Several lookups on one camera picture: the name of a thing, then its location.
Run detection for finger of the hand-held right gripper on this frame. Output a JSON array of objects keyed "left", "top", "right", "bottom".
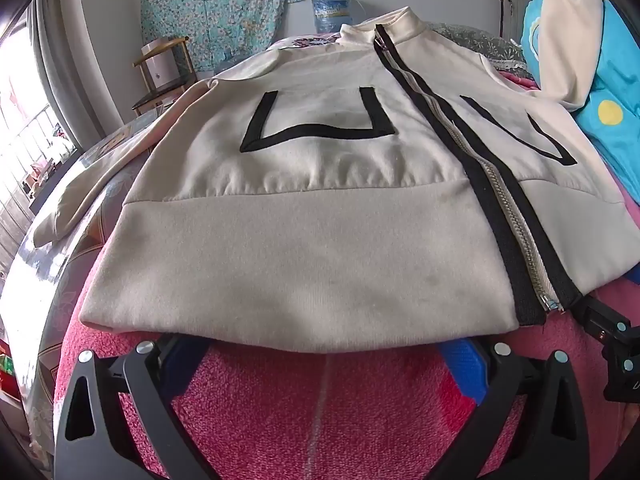
[{"left": 570, "top": 294, "right": 633, "bottom": 346}]

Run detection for white box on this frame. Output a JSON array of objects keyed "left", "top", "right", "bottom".
[{"left": 141, "top": 37, "right": 181, "bottom": 92}]

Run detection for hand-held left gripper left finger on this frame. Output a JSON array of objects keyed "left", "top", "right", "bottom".
[{"left": 52, "top": 332, "right": 226, "bottom": 480}]

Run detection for wooden chair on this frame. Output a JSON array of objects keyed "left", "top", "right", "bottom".
[{"left": 131, "top": 36, "right": 198, "bottom": 116}]

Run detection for grey floral pillow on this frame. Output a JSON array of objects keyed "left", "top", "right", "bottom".
[{"left": 425, "top": 21, "right": 526, "bottom": 68}]

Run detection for cream zip jacket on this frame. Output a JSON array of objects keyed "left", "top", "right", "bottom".
[{"left": 32, "top": 0, "right": 640, "bottom": 353}]

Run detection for grey curtain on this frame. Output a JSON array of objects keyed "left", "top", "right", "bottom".
[{"left": 25, "top": 0, "right": 126, "bottom": 151}]

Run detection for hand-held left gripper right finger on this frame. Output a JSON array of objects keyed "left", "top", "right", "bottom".
[{"left": 425, "top": 339, "right": 591, "bottom": 480}]

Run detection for balcony railing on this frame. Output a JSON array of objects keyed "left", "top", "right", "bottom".
[{"left": 0, "top": 102, "right": 83, "bottom": 271}]

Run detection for blue water jug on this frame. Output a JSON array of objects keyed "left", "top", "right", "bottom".
[{"left": 311, "top": 0, "right": 361, "bottom": 33}]

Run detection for red green carton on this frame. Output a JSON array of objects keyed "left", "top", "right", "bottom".
[{"left": 0, "top": 340, "right": 21, "bottom": 401}]

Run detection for pink fleece blanket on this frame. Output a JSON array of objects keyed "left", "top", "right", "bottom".
[{"left": 55, "top": 57, "right": 640, "bottom": 480}]

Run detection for blue cartoon quilt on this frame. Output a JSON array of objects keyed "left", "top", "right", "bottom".
[{"left": 520, "top": 0, "right": 640, "bottom": 206}]

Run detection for teal floral hanging cloth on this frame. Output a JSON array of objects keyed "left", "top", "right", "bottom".
[{"left": 140, "top": 0, "right": 303, "bottom": 73}]

